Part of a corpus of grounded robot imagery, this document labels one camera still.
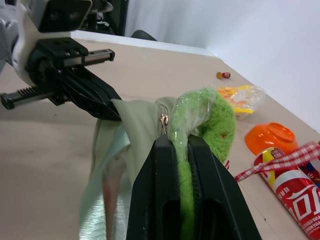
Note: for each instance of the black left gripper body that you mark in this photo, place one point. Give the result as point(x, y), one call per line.
point(45, 65)

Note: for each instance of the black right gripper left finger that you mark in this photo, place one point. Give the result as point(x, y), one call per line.
point(152, 190)

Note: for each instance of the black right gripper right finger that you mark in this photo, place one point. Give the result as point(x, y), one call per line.
point(215, 195)

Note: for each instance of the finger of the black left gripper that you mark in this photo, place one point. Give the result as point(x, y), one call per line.
point(100, 83)
point(87, 96)

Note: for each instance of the green zip pouch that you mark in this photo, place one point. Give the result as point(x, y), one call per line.
point(140, 117)

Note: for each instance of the gold zipper pull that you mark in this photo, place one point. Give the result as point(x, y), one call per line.
point(164, 121)

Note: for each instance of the black chair back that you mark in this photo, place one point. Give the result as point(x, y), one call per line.
point(143, 35)

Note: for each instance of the red white checkered ribbon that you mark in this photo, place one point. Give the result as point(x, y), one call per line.
point(275, 162)

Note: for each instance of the dark background furniture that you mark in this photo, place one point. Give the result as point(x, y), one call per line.
point(110, 15)

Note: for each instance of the orange plastic bowl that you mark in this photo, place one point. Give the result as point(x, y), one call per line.
point(265, 140)

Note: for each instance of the red cola can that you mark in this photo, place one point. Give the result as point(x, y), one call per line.
point(295, 190)

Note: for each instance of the blue red drink can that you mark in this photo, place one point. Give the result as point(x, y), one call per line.
point(311, 172)

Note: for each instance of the yellow snack in clear bag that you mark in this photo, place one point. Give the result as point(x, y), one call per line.
point(245, 100)

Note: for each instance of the small wooden figurine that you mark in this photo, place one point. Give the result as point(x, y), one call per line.
point(226, 75)

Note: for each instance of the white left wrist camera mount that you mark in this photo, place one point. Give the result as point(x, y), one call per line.
point(27, 37)

